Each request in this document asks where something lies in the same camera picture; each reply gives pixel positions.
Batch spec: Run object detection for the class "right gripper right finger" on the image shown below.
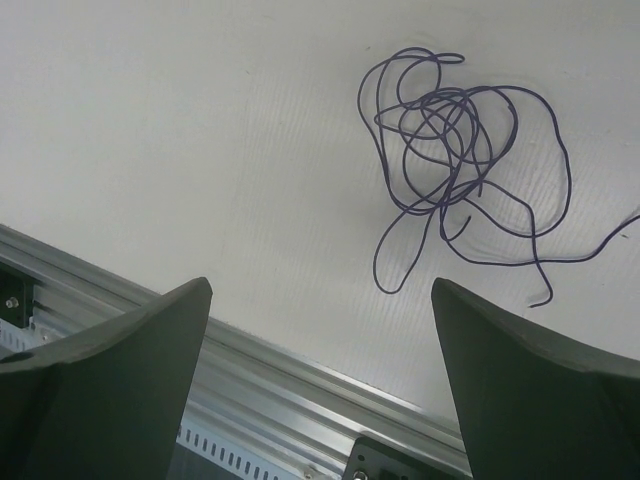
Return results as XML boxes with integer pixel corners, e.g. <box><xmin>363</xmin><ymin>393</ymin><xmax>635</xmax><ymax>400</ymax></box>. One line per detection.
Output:
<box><xmin>431</xmin><ymin>278</ymin><xmax>639</xmax><ymax>479</ymax></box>

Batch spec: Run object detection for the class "aluminium mounting rail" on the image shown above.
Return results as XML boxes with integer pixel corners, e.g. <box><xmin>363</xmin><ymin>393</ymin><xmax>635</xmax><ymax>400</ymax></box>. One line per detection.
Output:
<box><xmin>1</xmin><ymin>228</ymin><xmax>471</xmax><ymax>479</ymax></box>

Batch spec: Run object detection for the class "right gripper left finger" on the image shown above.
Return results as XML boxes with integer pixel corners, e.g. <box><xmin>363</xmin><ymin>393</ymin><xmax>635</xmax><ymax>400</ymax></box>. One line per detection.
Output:
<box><xmin>1</xmin><ymin>277</ymin><xmax>212</xmax><ymax>479</ymax></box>

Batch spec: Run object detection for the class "white slotted cable duct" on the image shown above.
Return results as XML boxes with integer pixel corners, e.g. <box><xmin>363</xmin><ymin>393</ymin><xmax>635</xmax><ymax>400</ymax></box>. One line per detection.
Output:
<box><xmin>1</xmin><ymin>320</ymin><xmax>296</xmax><ymax>479</ymax></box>

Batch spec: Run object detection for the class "cable bundle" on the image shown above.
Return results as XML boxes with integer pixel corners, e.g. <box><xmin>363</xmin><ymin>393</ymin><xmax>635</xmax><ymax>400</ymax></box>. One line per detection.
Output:
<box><xmin>358</xmin><ymin>47</ymin><xmax>640</xmax><ymax>309</ymax></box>

